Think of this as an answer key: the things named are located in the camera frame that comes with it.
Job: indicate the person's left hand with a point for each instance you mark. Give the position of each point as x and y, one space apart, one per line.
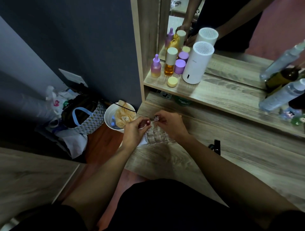
132 135

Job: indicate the person's right hand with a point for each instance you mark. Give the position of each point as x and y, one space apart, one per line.
174 125

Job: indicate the person's left fingers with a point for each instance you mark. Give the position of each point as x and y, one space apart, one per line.
142 121

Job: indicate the person's right fingers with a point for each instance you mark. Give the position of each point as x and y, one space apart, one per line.
161 118

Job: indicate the person's right forearm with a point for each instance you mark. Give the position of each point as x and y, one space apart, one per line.
228 176

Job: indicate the person's left forearm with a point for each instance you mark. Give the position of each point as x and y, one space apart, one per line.
100 183

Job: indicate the clear acrylic lipstick organizer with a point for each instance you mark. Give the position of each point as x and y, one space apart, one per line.
156 136

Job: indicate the crumpled yellow plastic bag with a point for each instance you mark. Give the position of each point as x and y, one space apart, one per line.
124 115

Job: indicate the small printed box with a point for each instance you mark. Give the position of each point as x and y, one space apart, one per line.
164 94

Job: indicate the green round container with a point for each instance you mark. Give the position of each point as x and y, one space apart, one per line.
183 101

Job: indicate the white plastic bucket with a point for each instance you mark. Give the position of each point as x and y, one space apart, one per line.
110 119

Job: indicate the small yellow round jar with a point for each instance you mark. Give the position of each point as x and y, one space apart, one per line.
172 81

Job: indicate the purple dropper bottle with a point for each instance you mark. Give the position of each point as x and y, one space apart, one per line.
156 67

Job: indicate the purple round jar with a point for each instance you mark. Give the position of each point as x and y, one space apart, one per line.
179 67

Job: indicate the amber bottle with cream cap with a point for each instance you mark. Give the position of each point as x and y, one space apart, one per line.
170 61

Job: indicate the small black clip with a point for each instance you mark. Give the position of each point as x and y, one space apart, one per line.
216 147

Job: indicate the white cylindrical humidifier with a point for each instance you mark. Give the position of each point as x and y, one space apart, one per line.
196 63

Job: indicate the wooden vanity shelf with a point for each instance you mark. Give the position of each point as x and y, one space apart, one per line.
226 97

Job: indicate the large white plastic bag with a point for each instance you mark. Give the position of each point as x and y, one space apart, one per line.
73 142

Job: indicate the person's black clothing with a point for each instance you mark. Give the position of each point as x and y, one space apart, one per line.
166 207

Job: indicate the crumpled white plastic bag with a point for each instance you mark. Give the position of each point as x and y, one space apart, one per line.
56 97

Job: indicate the clear plastic bottle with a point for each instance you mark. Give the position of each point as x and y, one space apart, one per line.
281 96

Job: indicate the light wooden furniture top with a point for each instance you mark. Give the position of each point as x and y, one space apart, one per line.
31 178

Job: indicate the small colourful trinkets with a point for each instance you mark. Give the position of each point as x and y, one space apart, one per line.
293 116

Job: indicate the dark glass bottle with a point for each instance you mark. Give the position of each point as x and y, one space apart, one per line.
297 102

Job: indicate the wall mirror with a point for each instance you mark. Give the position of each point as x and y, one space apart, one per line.
238 35

